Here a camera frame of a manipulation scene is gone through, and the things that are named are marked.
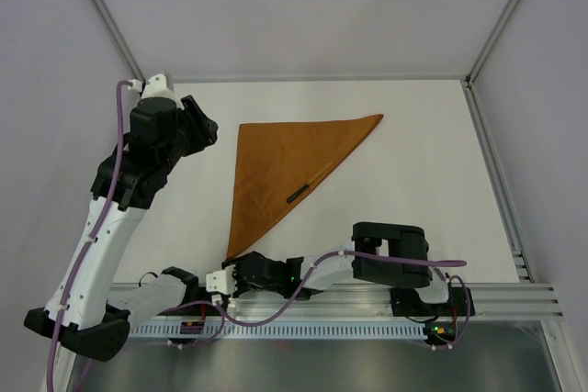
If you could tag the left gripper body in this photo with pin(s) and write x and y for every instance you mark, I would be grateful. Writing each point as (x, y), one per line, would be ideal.
(173, 156)

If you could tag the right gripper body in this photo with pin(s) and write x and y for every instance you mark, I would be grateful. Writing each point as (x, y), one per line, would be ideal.
(242, 285)

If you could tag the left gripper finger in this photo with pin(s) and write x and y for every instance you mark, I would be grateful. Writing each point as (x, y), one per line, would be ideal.
(198, 139)
(201, 126)

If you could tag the brown cloth napkin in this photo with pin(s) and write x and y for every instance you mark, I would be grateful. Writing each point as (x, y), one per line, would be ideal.
(275, 159)

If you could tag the knife with dark handle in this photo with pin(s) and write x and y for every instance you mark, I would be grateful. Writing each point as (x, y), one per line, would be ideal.
(306, 186)

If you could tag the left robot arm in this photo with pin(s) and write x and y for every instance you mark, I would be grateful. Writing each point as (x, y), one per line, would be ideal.
(90, 322)

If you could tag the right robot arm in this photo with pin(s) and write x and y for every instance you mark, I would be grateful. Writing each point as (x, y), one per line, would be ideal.
(391, 255)

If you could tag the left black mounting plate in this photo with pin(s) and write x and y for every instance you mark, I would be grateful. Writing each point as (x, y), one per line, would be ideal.
(204, 302)

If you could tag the black mounting plate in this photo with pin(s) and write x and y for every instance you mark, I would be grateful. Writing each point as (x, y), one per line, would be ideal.
(204, 302)
(406, 303)

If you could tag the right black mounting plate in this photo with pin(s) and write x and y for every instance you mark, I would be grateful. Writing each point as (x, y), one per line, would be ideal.
(406, 303)

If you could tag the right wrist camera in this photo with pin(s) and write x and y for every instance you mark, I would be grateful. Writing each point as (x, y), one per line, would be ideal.
(221, 282)

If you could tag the slotted cable duct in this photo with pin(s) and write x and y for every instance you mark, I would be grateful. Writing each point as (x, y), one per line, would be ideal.
(282, 330)

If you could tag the aluminium front rail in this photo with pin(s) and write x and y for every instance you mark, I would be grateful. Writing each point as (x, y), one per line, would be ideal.
(362, 301)

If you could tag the left aluminium frame post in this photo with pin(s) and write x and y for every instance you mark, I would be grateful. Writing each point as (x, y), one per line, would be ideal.
(117, 38)

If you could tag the aluminium frame post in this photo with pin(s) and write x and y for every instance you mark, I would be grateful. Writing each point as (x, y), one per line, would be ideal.
(117, 38)
(507, 13)

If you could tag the right aluminium frame post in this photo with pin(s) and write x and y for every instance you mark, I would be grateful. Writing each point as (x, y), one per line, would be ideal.
(507, 13)

